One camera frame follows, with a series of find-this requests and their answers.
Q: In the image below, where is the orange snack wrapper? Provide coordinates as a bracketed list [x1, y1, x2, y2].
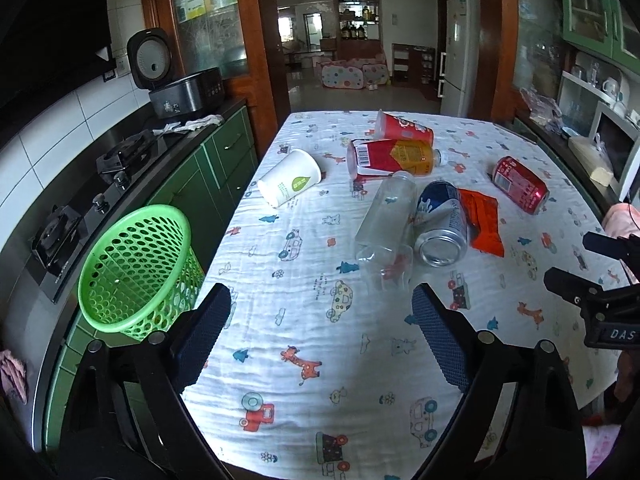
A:
[459, 188, 504, 258]

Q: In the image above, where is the blue white drink can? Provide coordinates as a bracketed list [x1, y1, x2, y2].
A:
[413, 180, 469, 268]

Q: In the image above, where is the clear plastic bottle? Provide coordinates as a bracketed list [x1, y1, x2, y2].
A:
[355, 171, 416, 264]

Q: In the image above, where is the white paper cup green logo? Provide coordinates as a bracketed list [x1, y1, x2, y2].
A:
[257, 148, 321, 208]

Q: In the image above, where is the green plastic mesh trash basket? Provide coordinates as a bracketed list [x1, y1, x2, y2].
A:
[77, 205, 204, 341]

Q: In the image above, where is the green kitchen base cabinet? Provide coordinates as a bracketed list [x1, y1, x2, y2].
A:
[32, 101, 258, 454]

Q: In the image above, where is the white microwave oven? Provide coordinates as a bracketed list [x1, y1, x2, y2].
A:
[589, 102, 639, 202]

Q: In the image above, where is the red soda can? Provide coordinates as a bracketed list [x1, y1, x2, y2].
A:
[491, 156, 549, 214]

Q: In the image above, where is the black gas stove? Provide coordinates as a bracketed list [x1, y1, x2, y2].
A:
[27, 130, 175, 302]

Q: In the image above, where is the clear plastic cup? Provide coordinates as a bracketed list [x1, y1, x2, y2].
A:
[357, 244, 413, 295]

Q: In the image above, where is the white cartoon print tablecloth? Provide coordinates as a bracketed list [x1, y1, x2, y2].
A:
[182, 112, 628, 479]

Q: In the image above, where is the white refrigerator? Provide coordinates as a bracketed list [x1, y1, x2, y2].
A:
[438, 0, 480, 117]

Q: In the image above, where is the red orange labelled drink bottle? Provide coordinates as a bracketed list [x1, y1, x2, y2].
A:
[346, 139, 448, 180]

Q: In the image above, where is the red paper cup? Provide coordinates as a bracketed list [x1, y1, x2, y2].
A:
[373, 110, 435, 145]

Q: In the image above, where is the white cloth on counter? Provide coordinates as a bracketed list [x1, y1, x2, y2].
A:
[152, 114, 224, 136]

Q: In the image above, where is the black rice cooker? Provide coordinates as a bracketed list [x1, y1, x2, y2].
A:
[127, 27, 227, 119]

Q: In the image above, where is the green wall cabinet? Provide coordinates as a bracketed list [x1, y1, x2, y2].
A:
[563, 0, 639, 74]

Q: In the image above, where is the glass door wooden frame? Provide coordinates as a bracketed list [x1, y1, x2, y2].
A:
[142, 0, 290, 155]

